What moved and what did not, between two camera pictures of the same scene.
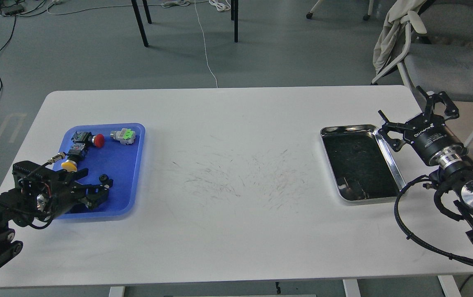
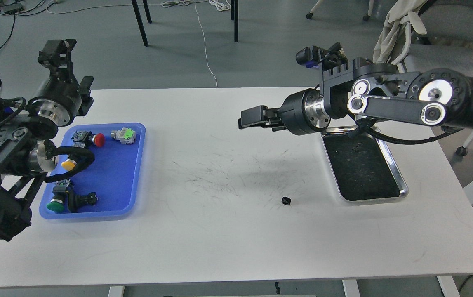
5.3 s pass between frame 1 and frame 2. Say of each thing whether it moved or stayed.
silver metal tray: stayed
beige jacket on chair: stayed
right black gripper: moved
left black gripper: moved
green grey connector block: stayed
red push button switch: stayed
